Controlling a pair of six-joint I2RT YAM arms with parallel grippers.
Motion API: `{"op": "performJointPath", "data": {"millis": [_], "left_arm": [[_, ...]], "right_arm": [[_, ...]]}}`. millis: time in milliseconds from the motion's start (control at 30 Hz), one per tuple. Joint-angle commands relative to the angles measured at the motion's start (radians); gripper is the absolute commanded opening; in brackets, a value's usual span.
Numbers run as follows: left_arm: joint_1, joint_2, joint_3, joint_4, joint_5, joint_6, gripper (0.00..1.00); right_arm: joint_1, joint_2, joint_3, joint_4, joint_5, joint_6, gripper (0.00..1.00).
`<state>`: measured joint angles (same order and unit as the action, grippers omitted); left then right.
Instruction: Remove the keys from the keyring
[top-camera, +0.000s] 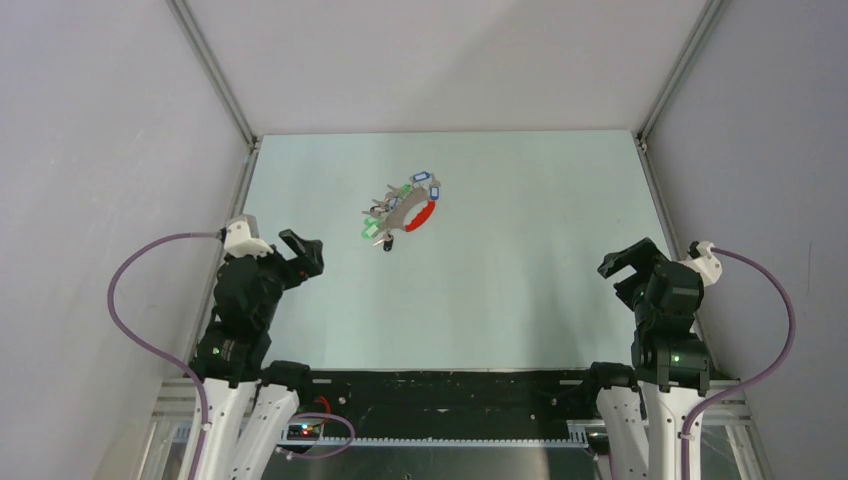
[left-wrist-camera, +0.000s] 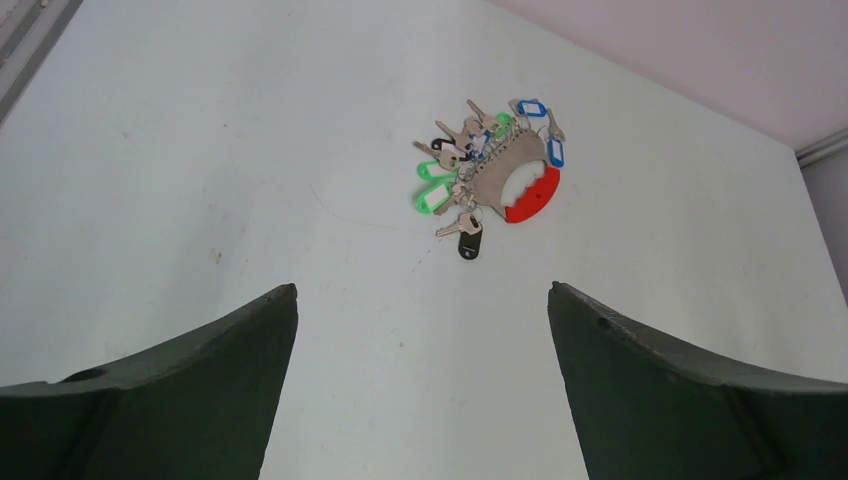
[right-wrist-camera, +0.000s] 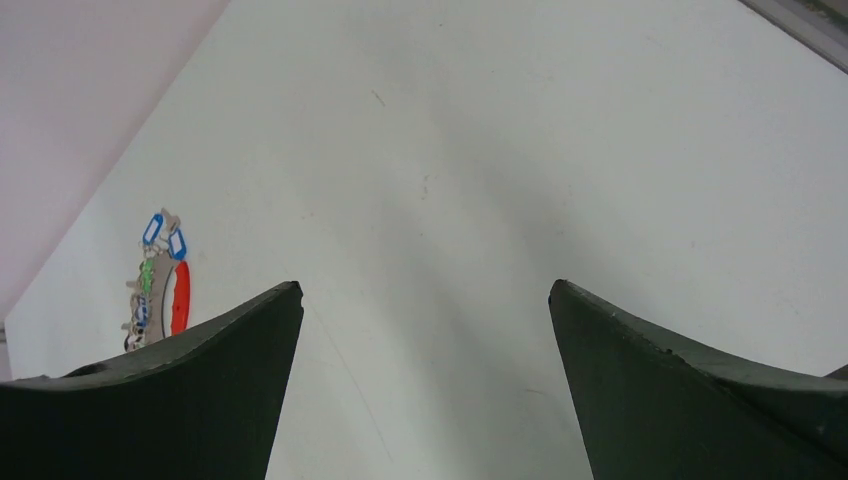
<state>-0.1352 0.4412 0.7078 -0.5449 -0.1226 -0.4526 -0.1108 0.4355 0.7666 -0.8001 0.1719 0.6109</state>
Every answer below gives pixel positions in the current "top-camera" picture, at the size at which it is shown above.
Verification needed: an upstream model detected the metal key holder red handle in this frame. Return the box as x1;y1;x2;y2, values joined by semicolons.
381;187;436;233

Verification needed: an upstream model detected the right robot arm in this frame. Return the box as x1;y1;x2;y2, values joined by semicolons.
580;238;722;479

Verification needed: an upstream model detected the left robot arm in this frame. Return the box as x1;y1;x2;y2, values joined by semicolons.
180;227;324;479

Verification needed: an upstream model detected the left controller board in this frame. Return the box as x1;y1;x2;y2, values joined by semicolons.
283;422;323;442

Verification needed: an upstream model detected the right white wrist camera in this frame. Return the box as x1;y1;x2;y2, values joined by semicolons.
679;241;723;287

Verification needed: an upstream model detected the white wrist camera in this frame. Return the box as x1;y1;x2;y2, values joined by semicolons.
222;214;273;258
679;241;723;287

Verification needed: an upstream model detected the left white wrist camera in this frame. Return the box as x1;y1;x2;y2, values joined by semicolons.
222;214;273;258

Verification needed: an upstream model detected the slotted cable duct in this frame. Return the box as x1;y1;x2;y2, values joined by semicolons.
270;416;591;452

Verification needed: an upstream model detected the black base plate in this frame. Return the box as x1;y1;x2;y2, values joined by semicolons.
290;368;601;431

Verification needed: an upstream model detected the right aluminium frame post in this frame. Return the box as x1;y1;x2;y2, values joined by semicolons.
635;0;730;152

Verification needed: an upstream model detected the aluminium frame post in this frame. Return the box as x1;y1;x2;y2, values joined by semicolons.
166;0;258;152
635;0;730;152

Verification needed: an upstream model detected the left aluminium frame post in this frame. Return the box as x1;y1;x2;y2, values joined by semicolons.
166;0;258;152

